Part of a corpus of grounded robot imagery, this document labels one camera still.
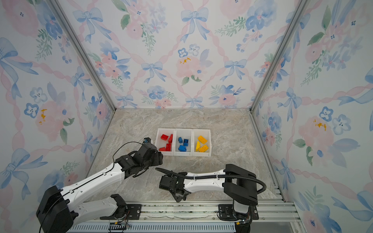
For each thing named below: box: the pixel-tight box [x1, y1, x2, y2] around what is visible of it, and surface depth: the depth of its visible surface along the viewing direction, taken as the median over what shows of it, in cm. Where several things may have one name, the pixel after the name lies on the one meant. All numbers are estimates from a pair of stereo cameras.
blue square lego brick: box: [177, 144, 187, 152], surface depth 97 cm
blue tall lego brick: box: [183, 138, 189, 147], surface depth 99 cm
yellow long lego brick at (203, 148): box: [198, 144, 209, 153], surface depth 97 cm
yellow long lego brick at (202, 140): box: [197, 135, 208, 145], surface depth 102 cm
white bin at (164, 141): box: [154, 128, 176, 156], surface depth 101 cm
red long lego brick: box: [165, 143, 172, 152], surface depth 98 cm
